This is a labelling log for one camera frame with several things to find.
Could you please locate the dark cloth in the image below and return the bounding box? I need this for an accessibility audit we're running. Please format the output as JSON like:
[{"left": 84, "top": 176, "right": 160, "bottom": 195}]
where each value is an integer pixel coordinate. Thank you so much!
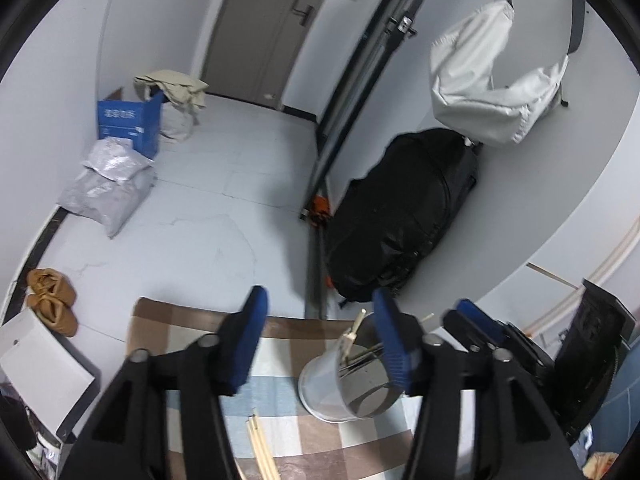
[{"left": 0, "top": 390, "right": 38, "bottom": 453}]

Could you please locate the beige cloth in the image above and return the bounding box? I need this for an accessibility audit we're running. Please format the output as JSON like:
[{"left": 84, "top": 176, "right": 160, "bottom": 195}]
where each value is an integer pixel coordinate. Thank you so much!
[{"left": 134, "top": 70, "right": 210, "bottom": 110}]

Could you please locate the black backpack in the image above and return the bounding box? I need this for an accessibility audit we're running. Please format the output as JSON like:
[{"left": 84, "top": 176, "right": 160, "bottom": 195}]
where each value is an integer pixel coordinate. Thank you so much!
[{"left": 325, "top": 127, "right": 483, "bottom": 301}]

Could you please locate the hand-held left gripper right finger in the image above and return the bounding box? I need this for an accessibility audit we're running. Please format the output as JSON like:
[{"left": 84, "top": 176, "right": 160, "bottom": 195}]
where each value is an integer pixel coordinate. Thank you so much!
[{"left": 372, "top": 288, "right": 586, "bottom": 480}]

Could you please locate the small grey mailer bag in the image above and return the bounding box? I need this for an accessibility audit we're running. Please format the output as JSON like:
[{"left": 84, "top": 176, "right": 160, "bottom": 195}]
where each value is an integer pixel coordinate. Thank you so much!
[{"left": 82, "top": 139, "right": 153, "bottom": 182}]

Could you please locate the white utensil holder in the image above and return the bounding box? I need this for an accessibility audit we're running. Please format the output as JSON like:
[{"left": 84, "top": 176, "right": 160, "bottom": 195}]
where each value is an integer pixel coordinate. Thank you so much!
[{"left": 298, "top": 310, "right": 406, "bottom": 423}]

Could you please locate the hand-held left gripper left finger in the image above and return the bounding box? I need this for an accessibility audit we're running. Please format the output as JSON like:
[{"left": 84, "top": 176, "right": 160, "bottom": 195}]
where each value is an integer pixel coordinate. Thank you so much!
[{"left": 60, "top": 286, "right": 268, "bottom": 480}]

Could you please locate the large grey mailer bag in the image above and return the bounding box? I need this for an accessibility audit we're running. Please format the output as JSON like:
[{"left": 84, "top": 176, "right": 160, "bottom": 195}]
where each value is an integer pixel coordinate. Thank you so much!
[{"left": 57, "top": 162, "right": 157, "bottom": 238}]

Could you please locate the white sack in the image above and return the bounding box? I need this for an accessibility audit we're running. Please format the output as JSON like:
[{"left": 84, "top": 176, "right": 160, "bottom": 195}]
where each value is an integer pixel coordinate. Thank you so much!
[{"left": 160, "top": 102, "right": 201, "bottom": 141}]

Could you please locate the blue cardboard box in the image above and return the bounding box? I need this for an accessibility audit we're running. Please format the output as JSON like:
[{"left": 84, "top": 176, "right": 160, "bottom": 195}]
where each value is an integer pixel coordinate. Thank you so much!
[{"left": 96, "top": 87, "right": 166, "bottom": 160}]

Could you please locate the tan shoe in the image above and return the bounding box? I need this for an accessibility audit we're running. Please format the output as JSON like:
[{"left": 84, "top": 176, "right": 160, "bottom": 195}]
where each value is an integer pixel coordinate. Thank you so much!
[
  {"left": 27, "top": 269, "right": 76, "bottom": 306},
  {"left": 27, "top": 290, "right": 78, "bottom": 337}
]

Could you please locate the white sling bag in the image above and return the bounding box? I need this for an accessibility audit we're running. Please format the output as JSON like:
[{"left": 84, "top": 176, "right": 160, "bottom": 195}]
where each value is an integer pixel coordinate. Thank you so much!
[{"left": 430, "top": 0, "right": 586, "bottom": 148}]

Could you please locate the checked tablecloth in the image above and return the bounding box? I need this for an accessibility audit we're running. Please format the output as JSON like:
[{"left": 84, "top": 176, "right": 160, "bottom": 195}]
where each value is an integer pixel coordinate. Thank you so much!
[{"left": 125, "top": 296, "right": 481, "bottom": 480}]

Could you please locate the bundle of wooden chopsticks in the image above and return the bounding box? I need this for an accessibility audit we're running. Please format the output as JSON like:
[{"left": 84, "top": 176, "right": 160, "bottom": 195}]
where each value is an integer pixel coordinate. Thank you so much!
[{"left": 245, "top": 407, "right": 282, "bottom": 480}]

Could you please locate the orange and black tool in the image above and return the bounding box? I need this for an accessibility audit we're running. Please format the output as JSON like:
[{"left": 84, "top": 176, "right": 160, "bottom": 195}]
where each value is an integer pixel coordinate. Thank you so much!
[{"left": 307, "top": 195, "right": 331, "bottom": 226}]

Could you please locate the white cardboard box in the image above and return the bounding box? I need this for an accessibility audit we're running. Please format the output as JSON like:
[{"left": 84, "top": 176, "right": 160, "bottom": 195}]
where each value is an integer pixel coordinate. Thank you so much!
[{"left": 0, "top": 307, "right": 96, "bottom": 436}]

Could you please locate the black framed glass door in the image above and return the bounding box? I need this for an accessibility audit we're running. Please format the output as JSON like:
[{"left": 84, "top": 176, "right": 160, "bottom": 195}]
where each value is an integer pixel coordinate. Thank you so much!
[{"left": 300, "top": 0, "right": 448, "bottom": 221}]

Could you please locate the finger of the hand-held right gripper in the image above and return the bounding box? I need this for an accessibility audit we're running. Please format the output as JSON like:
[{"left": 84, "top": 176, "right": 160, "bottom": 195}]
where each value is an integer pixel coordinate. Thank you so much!
[{"left": 444, "top": 299, "right": 508, "bottom": 356}]

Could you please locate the grey door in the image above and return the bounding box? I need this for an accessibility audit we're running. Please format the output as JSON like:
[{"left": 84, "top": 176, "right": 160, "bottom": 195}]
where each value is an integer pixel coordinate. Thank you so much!
[{"left": 200, "top": 0, "right": 351, "bottom": 111}]

